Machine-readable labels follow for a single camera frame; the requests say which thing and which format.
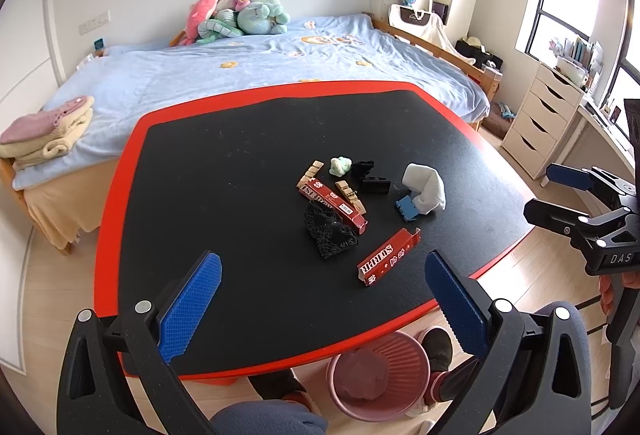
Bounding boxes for pile of plush toys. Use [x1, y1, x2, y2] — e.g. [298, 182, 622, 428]
[169, 0, 291, 47]

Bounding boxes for black plastic box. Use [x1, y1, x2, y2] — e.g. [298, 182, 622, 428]
[358, 176, 392, 195]

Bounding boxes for right foot slipper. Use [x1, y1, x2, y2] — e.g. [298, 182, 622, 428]
[414, 325, 454, 413]

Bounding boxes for red black low table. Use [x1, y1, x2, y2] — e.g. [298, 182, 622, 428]
[93, 80, 532, 380]

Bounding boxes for pink plastic trash bin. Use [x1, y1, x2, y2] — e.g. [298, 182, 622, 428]
[326, 332, 431, 422]

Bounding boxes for red box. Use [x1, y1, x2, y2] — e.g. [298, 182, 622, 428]
[357, 228, 421, 287]
[296, 178, 368, 236]

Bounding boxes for person right hand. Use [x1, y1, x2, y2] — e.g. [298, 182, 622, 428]
[599, 275, 615, 316]

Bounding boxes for folded towels stack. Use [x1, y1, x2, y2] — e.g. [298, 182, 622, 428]
[1, 96, 94, 170]

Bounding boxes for white tissue large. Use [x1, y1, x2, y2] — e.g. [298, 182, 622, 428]
[402, 163, 446, 215]

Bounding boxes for wooden clothespin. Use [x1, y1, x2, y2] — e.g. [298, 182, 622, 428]
[296, 160, 324, 189]
[335, 180, 367, 215]

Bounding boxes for small black piece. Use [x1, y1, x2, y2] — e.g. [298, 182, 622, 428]
[349, 160, 375, 180]

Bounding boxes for bed with blue duvet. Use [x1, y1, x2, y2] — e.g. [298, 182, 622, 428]
[1, 14, 498, 252]

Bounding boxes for white drawer chest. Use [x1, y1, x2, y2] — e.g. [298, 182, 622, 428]
[502, 63, 584, 179]

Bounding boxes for black mesh trash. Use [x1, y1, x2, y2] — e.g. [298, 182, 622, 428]
[303, 201, 359, 261]

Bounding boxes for green white paper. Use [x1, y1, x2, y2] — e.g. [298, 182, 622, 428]
[329, 156, 352, 178]

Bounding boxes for person left leg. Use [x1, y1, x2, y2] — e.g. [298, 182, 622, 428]
[209, 369, 329, 435]

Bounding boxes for person right leg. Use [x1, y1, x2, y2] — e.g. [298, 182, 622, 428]
[439, 299, 594, 435]

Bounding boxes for person leg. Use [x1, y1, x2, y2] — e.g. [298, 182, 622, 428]
[209, 369, 329, 435]
[439, 299, 594, 435]

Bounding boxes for white desk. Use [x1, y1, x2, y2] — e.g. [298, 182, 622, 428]
[542, 97, 634, 181]

